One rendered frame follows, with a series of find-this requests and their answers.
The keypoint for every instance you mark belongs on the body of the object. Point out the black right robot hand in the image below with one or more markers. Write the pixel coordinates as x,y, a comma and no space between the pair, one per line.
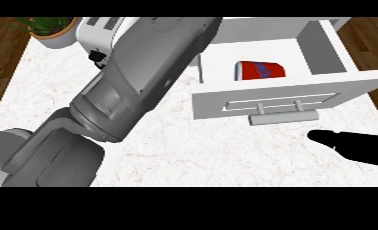
352,147

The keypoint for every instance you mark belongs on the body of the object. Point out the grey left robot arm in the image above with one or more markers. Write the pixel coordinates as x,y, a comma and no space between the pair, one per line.
142,60

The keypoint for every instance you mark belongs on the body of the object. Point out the white drawer front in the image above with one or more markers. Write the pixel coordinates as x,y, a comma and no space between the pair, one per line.
285,99

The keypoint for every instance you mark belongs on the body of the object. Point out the red can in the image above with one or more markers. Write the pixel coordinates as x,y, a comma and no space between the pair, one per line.
260,70

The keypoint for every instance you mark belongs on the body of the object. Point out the white open drawer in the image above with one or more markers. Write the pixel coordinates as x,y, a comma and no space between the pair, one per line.
275,54

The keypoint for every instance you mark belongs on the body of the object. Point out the white toaster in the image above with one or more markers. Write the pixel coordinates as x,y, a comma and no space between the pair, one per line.
101,34

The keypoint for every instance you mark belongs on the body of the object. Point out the potted green plant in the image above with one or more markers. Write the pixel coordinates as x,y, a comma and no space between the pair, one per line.
52,29

